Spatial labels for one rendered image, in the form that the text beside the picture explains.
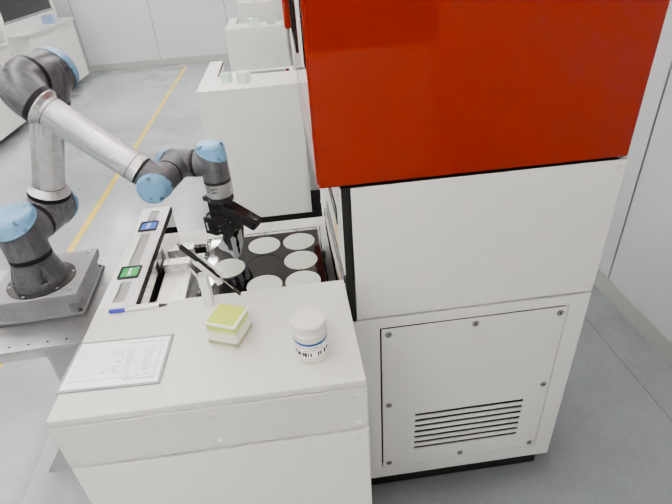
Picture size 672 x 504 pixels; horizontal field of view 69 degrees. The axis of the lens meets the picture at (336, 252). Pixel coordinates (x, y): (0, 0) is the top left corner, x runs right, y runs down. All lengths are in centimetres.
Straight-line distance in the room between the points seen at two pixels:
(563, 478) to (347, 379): 128
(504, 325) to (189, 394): 90
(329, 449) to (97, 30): 895
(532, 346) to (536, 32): 89
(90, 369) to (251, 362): 34
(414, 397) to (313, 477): 51
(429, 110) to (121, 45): 868
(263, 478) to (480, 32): 106
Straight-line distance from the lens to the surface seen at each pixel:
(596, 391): 246
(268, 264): 148
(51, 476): 237
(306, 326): 99
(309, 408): 105
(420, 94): 110
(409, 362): 151
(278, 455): 117
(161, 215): 174
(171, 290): 150
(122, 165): 132
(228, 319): 109
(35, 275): 164
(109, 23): 958
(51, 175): 163
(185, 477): 122
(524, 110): 120
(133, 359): 117
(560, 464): 217
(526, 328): 156
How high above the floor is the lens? 171
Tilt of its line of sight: 33 degrees down
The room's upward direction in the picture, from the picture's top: 4 degrees counter-clockwise
